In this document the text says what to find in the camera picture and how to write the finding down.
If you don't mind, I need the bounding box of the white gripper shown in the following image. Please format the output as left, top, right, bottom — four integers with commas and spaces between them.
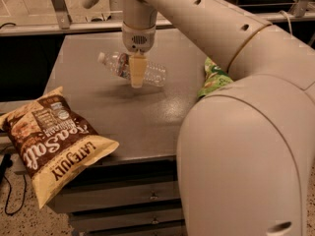
122, 24, 156, 89

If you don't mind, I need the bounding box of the clear plastic water bottle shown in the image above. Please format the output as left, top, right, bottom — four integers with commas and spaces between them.
97, 52, 166, 89

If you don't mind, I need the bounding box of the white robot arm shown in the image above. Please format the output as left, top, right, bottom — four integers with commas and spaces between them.
124, 0, 315, 236

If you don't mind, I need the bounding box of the green snack bag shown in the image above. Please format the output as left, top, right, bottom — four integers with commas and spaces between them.
197, 57, 233, 98

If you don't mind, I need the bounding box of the brown yellow Late July chip bag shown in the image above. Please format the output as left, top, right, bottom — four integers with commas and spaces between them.
0, 87, 119, 207

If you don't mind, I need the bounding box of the grey drawer cabinet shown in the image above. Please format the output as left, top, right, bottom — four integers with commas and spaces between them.
46, 29, 206, 236

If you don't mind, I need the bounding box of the metal guard rail frame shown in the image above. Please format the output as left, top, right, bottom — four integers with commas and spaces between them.
0, 0, 315, 30

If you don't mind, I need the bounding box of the black cable on floor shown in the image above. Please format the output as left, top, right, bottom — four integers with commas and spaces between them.
0, 154, 28, 216

